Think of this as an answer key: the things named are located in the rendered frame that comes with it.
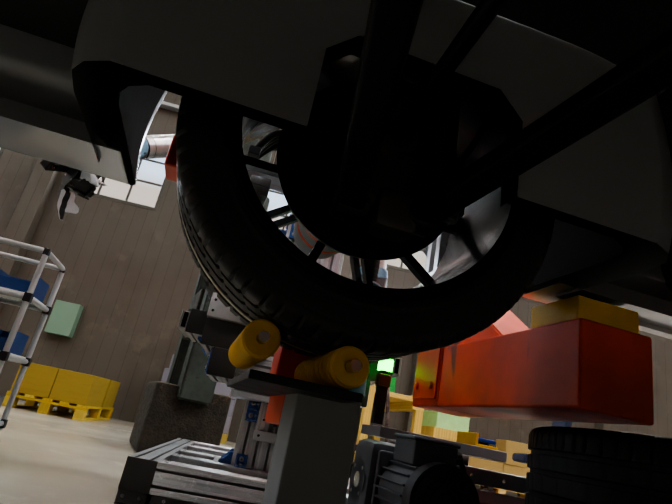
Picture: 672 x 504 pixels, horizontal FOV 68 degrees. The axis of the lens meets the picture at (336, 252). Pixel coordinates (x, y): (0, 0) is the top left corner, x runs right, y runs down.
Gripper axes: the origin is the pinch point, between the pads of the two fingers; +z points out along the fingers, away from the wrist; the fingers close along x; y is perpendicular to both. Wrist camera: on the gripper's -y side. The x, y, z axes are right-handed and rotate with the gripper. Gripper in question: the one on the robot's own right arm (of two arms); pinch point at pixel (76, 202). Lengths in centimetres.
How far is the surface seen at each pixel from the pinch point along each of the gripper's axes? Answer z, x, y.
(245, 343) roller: 75, -44, -11
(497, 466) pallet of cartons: 25, 87, 709
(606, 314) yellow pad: 86, -89, 37
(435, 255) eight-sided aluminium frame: 58, -69, 31
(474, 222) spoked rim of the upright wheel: 62, -80, 21
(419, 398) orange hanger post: 71, -39, 72
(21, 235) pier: -530, 479, 297
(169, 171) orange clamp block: 32, -39, -11
